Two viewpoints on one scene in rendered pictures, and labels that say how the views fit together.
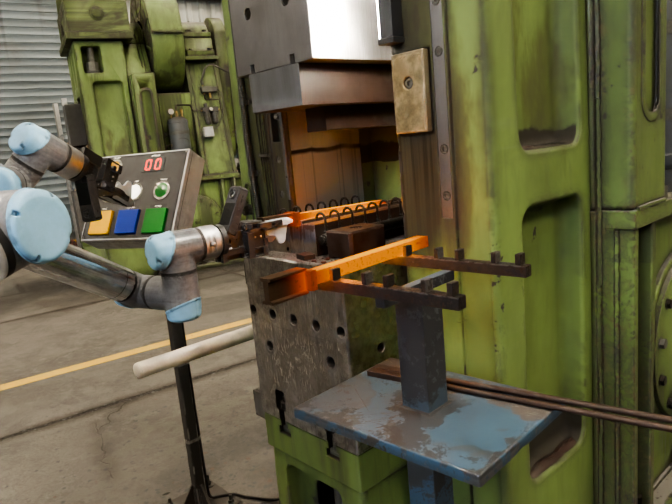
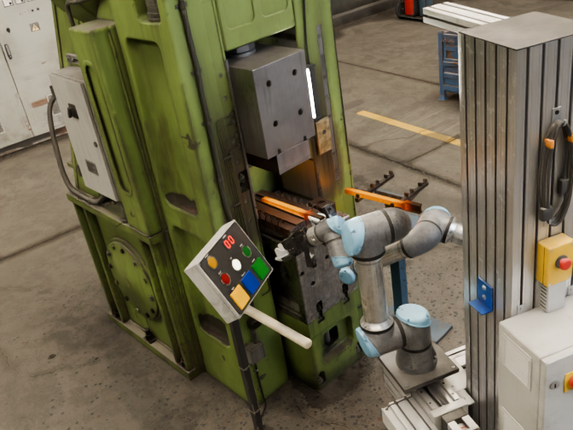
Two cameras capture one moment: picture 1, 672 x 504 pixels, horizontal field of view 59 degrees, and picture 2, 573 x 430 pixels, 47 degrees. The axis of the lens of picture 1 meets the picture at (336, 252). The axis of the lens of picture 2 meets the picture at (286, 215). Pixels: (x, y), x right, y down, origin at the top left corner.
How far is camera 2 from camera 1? 3.43 m
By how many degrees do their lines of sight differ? 82
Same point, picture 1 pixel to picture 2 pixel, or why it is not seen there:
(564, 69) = not seen: hidden behind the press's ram
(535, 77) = not seen: hidden behind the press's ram
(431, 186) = (331, 170)
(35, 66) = not seen: outside the picture
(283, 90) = (299, 154)
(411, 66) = (325, 124)
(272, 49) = (292, 137)
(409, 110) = (325, 142)
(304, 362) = (332, 272)
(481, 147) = (344, 146)
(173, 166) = (238, 235)
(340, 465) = (350, 301)
